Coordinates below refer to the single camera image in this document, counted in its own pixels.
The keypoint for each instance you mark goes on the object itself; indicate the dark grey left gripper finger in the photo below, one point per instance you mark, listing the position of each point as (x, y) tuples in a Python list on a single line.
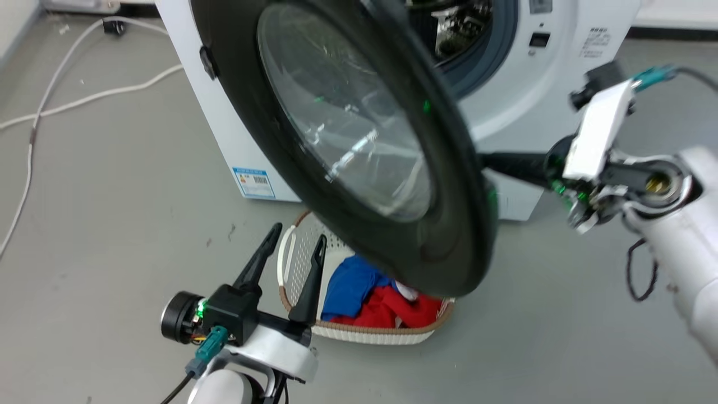
[(311, 286), (258, 261)]

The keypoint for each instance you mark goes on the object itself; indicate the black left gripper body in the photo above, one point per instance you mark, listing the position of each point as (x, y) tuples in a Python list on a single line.
[(233, 308)]

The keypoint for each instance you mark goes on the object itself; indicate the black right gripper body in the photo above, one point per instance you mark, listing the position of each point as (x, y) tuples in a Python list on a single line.
[(583, 205)]

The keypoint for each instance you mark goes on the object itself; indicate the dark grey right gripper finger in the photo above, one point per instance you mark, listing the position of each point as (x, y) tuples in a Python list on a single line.
[(516, 164)]

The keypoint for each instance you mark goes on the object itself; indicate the black round glass washer door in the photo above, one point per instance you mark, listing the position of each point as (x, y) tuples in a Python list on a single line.
[(348, 118)]

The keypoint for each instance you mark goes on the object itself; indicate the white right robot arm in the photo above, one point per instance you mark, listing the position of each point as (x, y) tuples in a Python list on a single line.
[(684, 241)]

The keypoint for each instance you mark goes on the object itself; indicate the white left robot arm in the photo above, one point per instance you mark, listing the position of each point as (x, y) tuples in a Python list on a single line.
[(227, 390)]

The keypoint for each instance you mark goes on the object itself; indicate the white front-load washing machine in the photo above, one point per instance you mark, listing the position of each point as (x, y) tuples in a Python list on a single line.
[(521, 95)]

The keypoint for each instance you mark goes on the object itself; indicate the white woven laundry basket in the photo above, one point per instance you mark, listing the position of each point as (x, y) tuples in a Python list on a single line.
[(300, 252)]

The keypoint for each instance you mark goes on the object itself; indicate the blue garment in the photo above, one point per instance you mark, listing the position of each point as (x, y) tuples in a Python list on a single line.
[(350, 286)]

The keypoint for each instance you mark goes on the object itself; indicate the blue energy label sticker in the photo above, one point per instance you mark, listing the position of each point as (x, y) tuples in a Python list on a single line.
[(255, 182)]

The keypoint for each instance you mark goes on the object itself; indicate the red garment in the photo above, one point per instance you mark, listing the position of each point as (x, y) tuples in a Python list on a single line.
[(392, 311)]

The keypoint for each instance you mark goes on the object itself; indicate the white garment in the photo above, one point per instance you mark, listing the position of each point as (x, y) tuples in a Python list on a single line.
[(407, 292)]

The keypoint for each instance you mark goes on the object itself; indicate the steel washer drum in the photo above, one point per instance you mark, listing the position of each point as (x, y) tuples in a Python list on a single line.
[(457, 28)]

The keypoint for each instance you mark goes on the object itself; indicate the black floor plug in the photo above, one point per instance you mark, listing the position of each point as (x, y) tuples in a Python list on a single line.
[(114, 26)]

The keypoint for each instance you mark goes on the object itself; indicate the white flat floor box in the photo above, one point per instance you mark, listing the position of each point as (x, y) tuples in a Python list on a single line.
[(81, 5)]

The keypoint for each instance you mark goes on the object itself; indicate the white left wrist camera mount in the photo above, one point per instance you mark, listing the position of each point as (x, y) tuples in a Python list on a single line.
[(280, 353)]

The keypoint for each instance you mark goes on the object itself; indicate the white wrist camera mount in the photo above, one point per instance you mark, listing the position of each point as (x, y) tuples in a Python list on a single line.
[(280, 353), (597, 129)]

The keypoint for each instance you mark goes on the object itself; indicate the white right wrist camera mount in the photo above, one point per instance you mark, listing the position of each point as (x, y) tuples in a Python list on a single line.
[(597, 129)]

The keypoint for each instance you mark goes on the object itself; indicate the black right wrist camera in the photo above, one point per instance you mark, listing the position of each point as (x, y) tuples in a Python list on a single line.
[(600, 78)]

